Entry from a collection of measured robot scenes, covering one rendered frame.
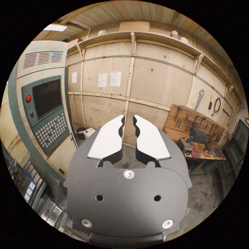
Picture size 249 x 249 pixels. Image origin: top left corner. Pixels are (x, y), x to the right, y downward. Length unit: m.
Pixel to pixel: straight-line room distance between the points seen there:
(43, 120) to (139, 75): 1.53
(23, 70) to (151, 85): 1.75
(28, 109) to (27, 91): 0.14
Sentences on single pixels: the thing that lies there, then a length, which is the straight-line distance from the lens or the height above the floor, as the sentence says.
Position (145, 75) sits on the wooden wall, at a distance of 1.54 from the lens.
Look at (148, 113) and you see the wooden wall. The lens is 1.65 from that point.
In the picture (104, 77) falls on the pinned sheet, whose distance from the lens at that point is 1.77.
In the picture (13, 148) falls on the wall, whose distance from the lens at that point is 2.02.
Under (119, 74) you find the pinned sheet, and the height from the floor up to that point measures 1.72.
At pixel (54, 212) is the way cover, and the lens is 1.19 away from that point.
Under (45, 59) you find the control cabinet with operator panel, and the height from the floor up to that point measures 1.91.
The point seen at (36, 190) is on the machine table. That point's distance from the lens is 1.11.
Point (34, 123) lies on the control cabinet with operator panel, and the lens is 0.81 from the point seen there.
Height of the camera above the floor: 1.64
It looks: 32 degrees down
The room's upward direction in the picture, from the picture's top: 8 degrees clockwise
